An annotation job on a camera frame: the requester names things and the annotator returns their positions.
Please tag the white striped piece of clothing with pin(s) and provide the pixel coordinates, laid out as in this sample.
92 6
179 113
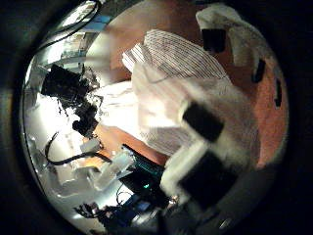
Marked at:
182 55

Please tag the black electronics rack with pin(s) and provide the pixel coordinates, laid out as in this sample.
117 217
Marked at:
146 182

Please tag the dark blue object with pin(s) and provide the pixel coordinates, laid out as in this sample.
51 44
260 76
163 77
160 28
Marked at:
137 207

